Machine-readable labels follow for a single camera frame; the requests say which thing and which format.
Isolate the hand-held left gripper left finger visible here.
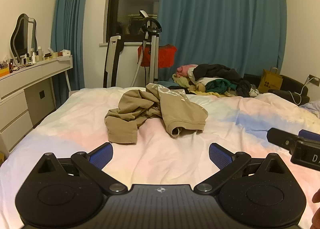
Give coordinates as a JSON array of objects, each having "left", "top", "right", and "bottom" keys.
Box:
[{"left": 34, "top": 142, "right": 128, "bottom": 196}]

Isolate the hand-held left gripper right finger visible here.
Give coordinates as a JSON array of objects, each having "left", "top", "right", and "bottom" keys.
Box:
[{"left": 194, "top": 142, "right": 288, "bottom": 196}]

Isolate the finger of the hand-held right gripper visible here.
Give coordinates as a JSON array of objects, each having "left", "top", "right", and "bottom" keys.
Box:
[
  {"left": 267, "top": 127, "right": 300, "bottom": 151},
  {"left": 299, "top": 129, "right": 320, "bottom": 142}
]

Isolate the tan t-shirt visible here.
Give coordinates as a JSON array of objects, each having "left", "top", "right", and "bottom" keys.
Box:
[{"left": 104, "top": 83, "right": 209, "bottom": 144}]

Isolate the pile of clothes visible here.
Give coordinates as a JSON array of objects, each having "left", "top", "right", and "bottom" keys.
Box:
[{"left": 168, "top": 64, "right": 262, "bottom": 98}]

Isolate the person's right hand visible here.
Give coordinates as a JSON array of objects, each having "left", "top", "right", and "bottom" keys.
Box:
[{"left": 311, "top": 189, "right": 320, "bottom": 229}]

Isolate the light blue cloth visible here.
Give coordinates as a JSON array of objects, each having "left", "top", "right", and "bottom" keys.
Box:
[{"left": 299, "top": 101, "right": 320, "bottom": 120}]

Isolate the black sofa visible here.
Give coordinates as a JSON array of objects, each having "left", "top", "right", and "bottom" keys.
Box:
[{"left": 244, "top": 74, "right": 310, "bottom": 105}]

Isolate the brown paper bag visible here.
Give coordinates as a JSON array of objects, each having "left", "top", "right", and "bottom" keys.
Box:
[{"left": 257, "top": 67, "right": 284, "bottom": 93}]

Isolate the pastel bed duvet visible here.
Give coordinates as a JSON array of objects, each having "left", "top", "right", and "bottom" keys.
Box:
[{"left": 0, "top": 86, "right": 320, "bottom": 229}]

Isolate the white chair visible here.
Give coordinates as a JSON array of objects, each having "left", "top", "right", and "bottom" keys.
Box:
[{"left": 103, "top": 35, "right": 125, "bottom": 89}]

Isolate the white vanity desk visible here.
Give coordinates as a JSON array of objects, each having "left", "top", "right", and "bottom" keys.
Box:
[{"left": 0, "top": 54, "right": 74, "bottom": 155}]

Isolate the red basket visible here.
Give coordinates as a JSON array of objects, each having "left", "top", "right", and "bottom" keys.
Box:
[{"left": 137, "top": 45, "right": 177, "bottom": 69}]

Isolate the row of cosmetic bottles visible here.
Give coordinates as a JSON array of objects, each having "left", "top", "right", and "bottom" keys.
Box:
[{"left": 0, "top": 46, "right": 63, "bottom": 72}]

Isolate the narrow blue curtain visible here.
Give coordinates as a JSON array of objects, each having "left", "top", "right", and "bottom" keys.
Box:
[{"left": 50, "top": 0, "right": 93, "bottom": 92}]

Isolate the wide blue curtain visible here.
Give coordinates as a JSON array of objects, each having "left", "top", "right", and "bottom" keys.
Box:
[{"left": 157, "top": 0, "right": 287, "bottom": 82}]

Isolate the wavy black-framed mirror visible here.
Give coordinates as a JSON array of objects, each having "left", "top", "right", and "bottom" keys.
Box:
[{"left": 10, "top": 14, "right": 38, "bottom": 63}]

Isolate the white charger cable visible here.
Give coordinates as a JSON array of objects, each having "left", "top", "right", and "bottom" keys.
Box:
[{"left": 287, "top": 77, "right": 319, "bottom": 106}]

